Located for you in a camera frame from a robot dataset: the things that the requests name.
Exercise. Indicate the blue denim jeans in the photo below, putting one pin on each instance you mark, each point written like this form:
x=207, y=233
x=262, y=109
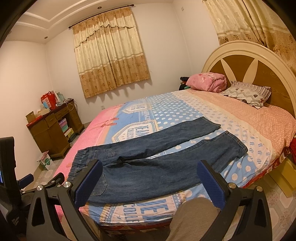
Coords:
x=157, y=164

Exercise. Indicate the beige side curtain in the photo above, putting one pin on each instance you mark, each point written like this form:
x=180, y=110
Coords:
x=252, y=21

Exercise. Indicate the red gift bag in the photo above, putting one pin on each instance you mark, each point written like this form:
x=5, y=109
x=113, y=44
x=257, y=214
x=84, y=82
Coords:
x=48, y=100

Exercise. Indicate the green white cardboard box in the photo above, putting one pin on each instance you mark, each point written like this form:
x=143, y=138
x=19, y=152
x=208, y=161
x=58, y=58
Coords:
x=45, y=160

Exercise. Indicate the pink folded blanket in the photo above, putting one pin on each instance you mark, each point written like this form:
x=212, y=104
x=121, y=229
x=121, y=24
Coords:
x=209, y=82

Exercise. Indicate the cream wooden headboard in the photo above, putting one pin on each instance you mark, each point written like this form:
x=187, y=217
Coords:
x=248, y=62

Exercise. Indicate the heart patterned pillow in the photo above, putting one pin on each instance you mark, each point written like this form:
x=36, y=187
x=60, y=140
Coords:
x=250, y=94

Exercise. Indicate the beige window curtain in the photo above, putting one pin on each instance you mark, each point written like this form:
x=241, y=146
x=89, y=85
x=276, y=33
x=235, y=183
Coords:
x=109, y=52

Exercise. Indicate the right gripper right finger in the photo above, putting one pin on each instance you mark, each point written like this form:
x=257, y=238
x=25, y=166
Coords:
x=255, y=220

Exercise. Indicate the dark clothes behind blanket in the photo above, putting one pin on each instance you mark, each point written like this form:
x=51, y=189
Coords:
x=183, y=83

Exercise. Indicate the grey trouser knee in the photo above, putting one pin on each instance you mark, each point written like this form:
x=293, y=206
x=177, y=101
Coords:
x=192, y=219

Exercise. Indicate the stacked books in desk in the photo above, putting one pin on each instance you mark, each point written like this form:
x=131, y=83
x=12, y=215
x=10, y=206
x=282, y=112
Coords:
x=67, y=131

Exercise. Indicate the brown wooden desk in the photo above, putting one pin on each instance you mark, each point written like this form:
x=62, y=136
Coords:
x=48, y=133

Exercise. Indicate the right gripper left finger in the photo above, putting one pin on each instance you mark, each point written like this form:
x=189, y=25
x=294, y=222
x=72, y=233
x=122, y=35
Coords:
x=43, y=221

